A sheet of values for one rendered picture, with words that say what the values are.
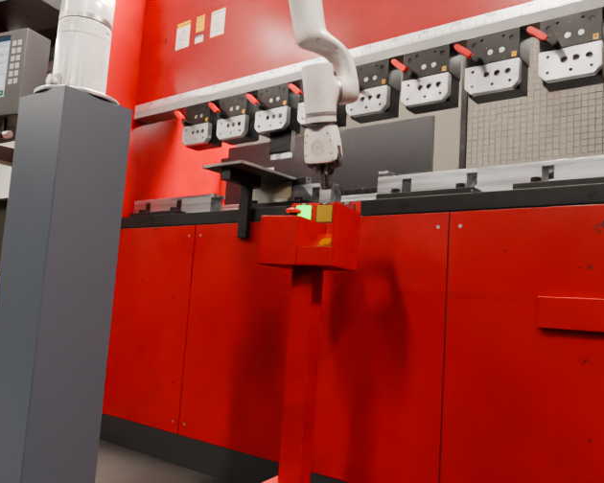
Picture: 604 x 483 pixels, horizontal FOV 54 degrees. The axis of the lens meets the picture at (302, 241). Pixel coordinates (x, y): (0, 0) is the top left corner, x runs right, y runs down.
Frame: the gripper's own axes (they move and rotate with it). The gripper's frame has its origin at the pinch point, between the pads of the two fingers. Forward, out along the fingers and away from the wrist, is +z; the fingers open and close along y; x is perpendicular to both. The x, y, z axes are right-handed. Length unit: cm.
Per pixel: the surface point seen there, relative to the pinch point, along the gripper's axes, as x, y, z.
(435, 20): 36, 19, -44
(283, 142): 32, -39, -14
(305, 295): -22.5, 6.9, 26.4
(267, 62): 38, -47, -43
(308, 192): 24.4, -24.3, 3.9
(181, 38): 45, -99, -62
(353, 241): -10.2, 14.0, 14.7
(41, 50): 5, -140, -60
